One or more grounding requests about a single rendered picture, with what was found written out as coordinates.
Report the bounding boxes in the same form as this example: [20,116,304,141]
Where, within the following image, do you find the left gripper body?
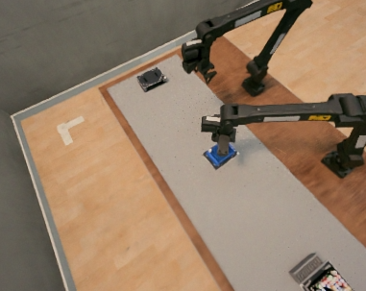
[211,128,236,143]

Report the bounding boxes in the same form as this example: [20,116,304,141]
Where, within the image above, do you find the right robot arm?
[181,0,313,93]

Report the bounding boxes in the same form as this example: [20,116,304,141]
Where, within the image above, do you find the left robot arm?
[201,93,366,178]

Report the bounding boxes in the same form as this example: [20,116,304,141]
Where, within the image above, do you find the blue grid rack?
[207,144,235,166]

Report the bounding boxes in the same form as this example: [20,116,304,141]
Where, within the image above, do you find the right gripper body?
[198,54,215,79]

